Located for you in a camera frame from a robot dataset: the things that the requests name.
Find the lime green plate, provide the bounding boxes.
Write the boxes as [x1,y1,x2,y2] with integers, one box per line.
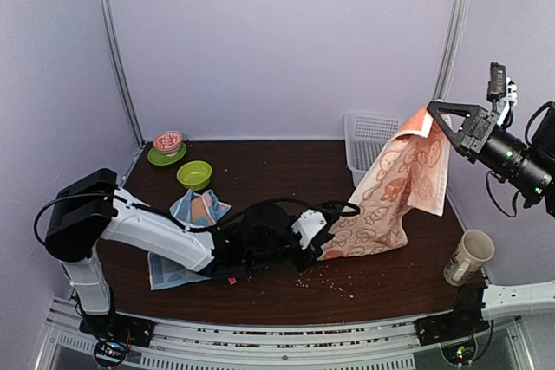
[147,142,187,166]

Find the blue patchwork towel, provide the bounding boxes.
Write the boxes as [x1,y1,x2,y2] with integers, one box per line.
[147,190,231,291]

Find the red patterned small bowl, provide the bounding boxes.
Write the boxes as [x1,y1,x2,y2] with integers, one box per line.
[153,131,184,155]

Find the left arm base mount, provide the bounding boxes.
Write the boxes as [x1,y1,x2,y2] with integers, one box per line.
[79,313,155,368]

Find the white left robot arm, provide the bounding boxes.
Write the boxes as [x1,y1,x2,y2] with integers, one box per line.
[36,168,342,339]

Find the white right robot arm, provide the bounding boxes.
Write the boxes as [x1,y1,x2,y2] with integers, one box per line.
[428,101,554,337]

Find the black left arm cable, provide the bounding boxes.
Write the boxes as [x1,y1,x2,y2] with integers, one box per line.
[33,195,362,246]

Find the beige ceramic mug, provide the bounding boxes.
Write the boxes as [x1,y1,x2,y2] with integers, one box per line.
[443,230,496,287]

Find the orange bunny pattern towel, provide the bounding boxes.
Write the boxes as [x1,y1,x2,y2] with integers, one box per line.
[319,107,450,261]

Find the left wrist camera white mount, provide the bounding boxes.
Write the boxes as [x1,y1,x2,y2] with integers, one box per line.
[291,210,330,250]

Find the aluminium front rail base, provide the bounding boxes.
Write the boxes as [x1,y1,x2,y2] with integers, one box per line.
[30,297,539,369]

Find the scattered rice crumbs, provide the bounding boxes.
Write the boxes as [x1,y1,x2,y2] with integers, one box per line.
[293,265,356,300]

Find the right aluminium frame post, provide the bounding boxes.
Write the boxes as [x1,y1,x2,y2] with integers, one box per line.
[432,0,469,101]

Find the lime green bowl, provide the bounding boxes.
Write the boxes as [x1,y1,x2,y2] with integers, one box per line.
[176,160,212,191]

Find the white plastic basket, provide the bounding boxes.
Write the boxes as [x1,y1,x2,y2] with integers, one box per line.
[343,112,404,187]

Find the left aluminium frame post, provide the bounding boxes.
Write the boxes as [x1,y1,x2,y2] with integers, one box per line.
[98,0,146,147]

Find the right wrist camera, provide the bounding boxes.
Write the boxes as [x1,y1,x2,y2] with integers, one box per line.
[486,62,507,102]

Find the aluminium frame post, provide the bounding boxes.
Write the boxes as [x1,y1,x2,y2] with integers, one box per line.
[432,0,469,101]
[98,0,146,147]

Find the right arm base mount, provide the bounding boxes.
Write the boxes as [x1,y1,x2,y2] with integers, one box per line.
[414,284,494,368]

